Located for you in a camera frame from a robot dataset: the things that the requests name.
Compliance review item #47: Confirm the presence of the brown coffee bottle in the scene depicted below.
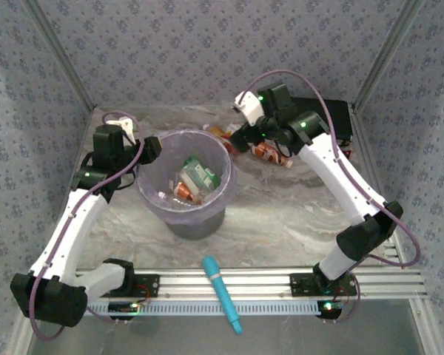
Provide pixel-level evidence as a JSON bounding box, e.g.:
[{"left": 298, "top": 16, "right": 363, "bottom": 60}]
[
  {"left": 172, "top": 180, "right": 195, "bottom": 203},
  {"left": 251, "top": 142, "right": 295, "bottom": 169}
]

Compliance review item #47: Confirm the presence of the green plastic bottle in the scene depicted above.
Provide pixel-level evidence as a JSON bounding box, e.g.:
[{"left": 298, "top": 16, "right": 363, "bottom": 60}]
[{"left": 180, "top": 155, "right": 222, "bottom": 194}]

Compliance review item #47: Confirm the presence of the grey round bin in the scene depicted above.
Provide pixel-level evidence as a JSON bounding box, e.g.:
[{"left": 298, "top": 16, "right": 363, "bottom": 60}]
[{"left": 162, "top": 205, "right": 227, "bottom": 240}]

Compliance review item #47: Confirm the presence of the crushed bottle red label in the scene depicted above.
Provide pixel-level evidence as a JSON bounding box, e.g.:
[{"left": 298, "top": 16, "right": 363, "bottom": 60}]
[{"left": 221, "top": 136, "right": 240, "bottom": 157}]

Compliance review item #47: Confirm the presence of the black hard case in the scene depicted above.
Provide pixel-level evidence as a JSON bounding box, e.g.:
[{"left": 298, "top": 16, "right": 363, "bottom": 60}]
[{"left": 292, "top": 96, "right": 354, "bottom": 149}]

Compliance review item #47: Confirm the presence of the orange bottle white cap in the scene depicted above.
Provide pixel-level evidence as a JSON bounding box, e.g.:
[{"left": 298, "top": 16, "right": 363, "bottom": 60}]
[{"left": 202, "top": 124, "right": 229, "bottom": 138}]

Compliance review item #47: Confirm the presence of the small circuit board with LED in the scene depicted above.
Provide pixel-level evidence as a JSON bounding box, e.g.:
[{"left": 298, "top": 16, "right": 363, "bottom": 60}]
[
  {"left": 316, "top": 300, "right": 343, "bottom": 319},
  {"left": 108, "top": 301, "right": 151, "bottom": 315}
]

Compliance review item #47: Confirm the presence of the teal plastic pen tool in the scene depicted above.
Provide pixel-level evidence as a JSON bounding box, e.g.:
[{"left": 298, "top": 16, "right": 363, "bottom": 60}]
[{"left": 201, "top": 255, "right": 243, "bottom": 336}]

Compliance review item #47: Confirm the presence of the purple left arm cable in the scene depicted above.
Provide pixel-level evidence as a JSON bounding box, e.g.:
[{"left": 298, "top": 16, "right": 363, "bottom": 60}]
[{"left": 28, "top": 110, "right": 147, "bottom": 342}]

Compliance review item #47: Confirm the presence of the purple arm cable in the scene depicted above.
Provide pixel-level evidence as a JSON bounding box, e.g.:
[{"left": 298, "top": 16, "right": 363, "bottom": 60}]
[
  {"left": 28, "top": 110, "right": 147, "bottom": 342},
  {"left": 242, "top": 69, "right": 423, "bottom": 323}
]

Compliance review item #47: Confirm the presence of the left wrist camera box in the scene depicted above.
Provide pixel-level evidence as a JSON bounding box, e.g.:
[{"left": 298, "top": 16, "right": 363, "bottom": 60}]
[{"left": 107, "top": 116, "right": 138, "bottom": 143}]

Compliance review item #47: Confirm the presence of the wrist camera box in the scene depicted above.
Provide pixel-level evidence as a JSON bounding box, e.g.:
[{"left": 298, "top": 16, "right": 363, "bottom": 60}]
[
  {"left": 233, "top": 90, "right": 264, "bottom": 126},
  {"left": 107, "top": 116, "right": 138, "bottom": 143}
]

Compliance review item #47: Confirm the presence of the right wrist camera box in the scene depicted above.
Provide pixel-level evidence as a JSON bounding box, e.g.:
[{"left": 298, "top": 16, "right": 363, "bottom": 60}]
[{"left": 233, "top": 90, "right": 264, "bottom": 126}]

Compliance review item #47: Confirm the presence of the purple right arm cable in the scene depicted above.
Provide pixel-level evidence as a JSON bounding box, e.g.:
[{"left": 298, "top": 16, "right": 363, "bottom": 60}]
[{"left": 242, "top": 69, "right": 423, "bottom": 323}]

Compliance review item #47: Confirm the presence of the aluminium frame post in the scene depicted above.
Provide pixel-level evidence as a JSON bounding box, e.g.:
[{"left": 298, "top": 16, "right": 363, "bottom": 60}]
[
  {"left": 354, "top": 0, "right": 426, "bottom": 108},
  {"left": 21, "top": 0, "right": 97, "bottom": 110}
]

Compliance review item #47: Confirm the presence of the aluminium mounting rail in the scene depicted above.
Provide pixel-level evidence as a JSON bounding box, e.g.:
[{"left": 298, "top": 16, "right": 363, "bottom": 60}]
[{"left": 75, "top": 268, "right": 428, "bottom": 300}]

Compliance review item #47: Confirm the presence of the grey slotted cable tray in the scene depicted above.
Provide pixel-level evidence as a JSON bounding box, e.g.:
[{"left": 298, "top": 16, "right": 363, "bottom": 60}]
[{"left": 87, "top": 300, "right": 323, "bottom": 317}]

